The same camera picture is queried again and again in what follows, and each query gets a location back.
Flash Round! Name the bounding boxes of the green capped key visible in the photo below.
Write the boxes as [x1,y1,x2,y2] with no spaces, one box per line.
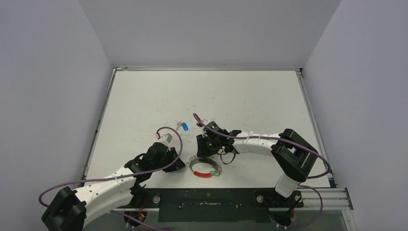
[210,170,222,177]

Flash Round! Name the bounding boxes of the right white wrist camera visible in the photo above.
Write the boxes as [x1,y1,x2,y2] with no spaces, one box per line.
[196,119,207,128]

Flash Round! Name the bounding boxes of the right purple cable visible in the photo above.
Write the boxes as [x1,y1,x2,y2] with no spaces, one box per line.
[192,113,332,180]

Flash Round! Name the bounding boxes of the blue capped key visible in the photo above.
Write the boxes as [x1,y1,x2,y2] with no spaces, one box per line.
[176,121,189,131]

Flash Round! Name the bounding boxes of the aluminium table frame rail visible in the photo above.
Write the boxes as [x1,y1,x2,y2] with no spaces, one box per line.
[83,70,352,231]

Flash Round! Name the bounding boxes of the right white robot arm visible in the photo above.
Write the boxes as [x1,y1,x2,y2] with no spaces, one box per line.
[196,121,317,206]

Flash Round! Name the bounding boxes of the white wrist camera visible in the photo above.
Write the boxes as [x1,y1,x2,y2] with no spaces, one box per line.
[196,119,207,128]
[158,133,173,145]

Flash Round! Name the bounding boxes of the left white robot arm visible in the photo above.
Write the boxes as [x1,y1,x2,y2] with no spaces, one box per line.
[41,142,186,231]

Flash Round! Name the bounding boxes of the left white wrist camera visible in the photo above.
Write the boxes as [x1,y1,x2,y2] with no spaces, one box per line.
[158,133,173,145]

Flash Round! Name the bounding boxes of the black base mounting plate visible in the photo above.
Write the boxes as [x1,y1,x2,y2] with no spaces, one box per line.
[122,188,304,223]

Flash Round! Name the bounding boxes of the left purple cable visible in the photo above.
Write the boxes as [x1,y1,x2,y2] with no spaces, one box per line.
[38,127,184,208]

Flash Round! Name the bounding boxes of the purple cable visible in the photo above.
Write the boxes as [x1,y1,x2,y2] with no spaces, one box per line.
[38,127,184,208]
[192,113,332,180]

